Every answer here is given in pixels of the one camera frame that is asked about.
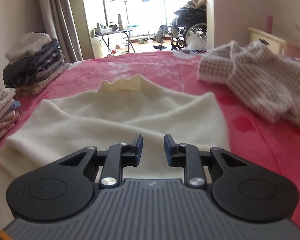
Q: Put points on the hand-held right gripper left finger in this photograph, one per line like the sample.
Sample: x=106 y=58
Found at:
x=137 y=150

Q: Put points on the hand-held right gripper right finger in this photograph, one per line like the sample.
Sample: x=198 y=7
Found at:
x=168 y=150

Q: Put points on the white knit sweater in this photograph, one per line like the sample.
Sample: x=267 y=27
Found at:
x=120 y=115

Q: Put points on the stack of dark folded clothes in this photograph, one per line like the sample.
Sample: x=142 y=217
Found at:
x=37 y=65

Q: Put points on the stack of light folded clothes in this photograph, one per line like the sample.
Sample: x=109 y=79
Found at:
x=2 y=115

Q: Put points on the pink floral blanket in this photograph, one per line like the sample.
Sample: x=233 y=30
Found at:
x=265 y=150

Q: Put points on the white plastic bag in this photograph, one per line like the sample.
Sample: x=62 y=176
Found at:
x=198 y=41

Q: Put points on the grey office chair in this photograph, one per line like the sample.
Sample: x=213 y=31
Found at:
x=161 y=36

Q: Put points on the brown checked knit sweater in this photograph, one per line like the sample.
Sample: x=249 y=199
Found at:
x=260 y=80

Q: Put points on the folding table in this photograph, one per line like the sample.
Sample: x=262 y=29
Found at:
x=112 y=33

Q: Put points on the black wheelchair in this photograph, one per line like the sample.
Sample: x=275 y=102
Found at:
x=187 y=25

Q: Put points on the grey bottle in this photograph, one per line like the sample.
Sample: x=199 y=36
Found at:
x=119 y=21

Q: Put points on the cream nightstand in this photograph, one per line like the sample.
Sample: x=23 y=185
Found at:
x=267 y=41

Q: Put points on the beige curtain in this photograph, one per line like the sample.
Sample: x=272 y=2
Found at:
x=60 y=20

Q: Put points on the beige bag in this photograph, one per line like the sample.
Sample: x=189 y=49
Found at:
x=196 y=0

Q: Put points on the pink cup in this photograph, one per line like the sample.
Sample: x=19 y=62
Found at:
x=269 y=24

